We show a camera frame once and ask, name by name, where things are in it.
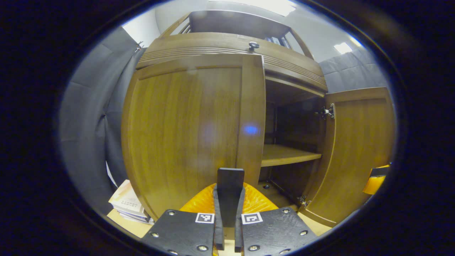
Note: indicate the metal cloth clip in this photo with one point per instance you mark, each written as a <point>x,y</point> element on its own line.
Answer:
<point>138,46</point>

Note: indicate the wooden cabinet door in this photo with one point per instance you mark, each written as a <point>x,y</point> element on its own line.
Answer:
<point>185,124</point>
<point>359,149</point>

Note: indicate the black backdrop cloth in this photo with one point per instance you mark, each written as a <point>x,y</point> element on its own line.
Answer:
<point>355,74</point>
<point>85,124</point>

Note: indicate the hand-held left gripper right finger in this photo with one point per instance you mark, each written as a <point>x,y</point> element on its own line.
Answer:
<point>238,234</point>

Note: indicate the black round drawer knob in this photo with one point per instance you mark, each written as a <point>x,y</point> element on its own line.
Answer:
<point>253,45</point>

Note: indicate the stack of paperback books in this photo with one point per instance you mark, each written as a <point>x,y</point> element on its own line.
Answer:
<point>128,202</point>

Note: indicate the wooden double-door shoe cabinet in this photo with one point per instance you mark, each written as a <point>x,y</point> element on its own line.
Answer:
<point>284,154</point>

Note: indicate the large ceiling light panel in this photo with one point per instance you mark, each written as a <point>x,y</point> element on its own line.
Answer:
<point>270,5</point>

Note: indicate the metal door hinge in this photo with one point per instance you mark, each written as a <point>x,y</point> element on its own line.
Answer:
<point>327,111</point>
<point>304,201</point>

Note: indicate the light grey upright book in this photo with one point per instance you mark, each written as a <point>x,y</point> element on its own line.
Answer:
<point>273,40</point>

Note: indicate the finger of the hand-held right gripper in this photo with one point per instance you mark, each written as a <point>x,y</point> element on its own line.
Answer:
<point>375,183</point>

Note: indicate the small ceiling light panel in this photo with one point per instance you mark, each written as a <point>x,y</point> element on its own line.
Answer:
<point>343,47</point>

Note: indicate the ridged wooden drawer front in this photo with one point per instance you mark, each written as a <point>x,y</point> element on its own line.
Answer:
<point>199,42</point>

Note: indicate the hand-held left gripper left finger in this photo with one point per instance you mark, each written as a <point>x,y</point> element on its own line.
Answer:
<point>218,231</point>

